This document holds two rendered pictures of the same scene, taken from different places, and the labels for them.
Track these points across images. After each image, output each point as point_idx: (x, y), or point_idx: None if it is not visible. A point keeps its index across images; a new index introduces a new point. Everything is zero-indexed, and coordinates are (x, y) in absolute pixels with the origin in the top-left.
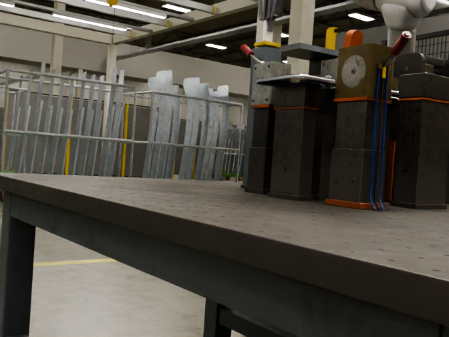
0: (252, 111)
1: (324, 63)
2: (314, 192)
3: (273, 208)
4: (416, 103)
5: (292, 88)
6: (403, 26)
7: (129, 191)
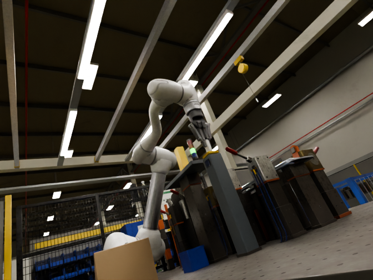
0: (230, 193)
1: None
2: (308, 225)
3: None
4: None
5: (299, 165)
6: (167, 171)
7: None
